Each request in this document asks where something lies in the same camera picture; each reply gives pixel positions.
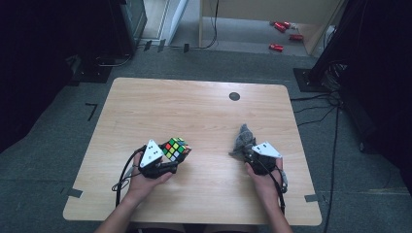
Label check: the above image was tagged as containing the hand-held gripper cable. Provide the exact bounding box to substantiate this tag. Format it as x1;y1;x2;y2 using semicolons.
111;145;148;209
258;158;290;216

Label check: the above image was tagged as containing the white board panel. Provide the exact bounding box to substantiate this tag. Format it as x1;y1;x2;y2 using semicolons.
167;0;190;46

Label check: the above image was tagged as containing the long black floor cable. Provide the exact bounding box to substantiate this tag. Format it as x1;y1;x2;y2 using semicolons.
323;106;342;233

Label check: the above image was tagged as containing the person's right hand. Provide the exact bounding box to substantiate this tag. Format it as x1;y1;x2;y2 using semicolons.
244;157;285;200

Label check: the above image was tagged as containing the looped black floor cable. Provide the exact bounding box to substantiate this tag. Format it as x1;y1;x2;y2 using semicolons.
95;52;134;68

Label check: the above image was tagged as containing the multicoloured puzzle cube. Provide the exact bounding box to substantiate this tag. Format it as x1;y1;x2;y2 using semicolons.
160;136;192;163

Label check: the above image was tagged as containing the grey fluffy cloth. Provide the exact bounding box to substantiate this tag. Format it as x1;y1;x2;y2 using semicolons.
228;122;258;159

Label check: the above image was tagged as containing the dark curtain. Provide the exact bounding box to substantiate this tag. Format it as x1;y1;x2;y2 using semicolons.
0;0;121;153
336;0;412;195

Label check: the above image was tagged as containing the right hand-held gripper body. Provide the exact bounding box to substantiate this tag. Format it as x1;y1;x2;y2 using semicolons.
246;141;283;177

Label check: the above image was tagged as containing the coiled cable bundle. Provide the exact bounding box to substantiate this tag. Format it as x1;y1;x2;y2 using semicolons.
323;62;348;92

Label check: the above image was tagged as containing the black cabinet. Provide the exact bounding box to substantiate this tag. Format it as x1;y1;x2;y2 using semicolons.
109;0;149;56

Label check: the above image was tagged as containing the black stand base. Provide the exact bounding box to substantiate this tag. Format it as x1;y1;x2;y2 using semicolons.
292;67;328;93
68;54;114;85

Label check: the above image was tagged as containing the left hand-held gripper cable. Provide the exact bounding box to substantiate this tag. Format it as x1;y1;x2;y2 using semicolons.
111;145;148;209

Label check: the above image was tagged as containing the right hand-held gripper cable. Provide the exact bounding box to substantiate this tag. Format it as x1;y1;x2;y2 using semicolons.
258;158;290;216

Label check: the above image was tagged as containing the person's left hand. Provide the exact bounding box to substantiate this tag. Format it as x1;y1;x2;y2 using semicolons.
127;151;175;202

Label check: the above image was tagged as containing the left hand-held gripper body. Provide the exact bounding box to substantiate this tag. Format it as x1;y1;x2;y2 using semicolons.
139;139;167;180

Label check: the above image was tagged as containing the black hanging cable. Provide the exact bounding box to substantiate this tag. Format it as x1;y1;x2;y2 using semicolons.
170;0;221;50

